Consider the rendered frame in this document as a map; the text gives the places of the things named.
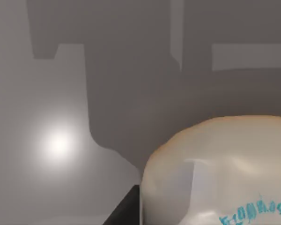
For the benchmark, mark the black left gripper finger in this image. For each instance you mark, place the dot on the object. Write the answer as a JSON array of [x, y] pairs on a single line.
[[128, 209]]

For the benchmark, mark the cream bottle with teal print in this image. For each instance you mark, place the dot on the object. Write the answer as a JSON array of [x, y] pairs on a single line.
[[215, 171]]

